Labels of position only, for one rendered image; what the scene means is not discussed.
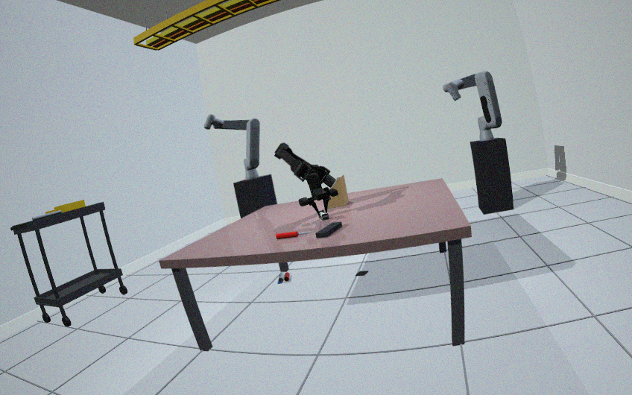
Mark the red-handled screwdriver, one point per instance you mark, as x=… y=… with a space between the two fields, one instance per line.
x=288 y=235

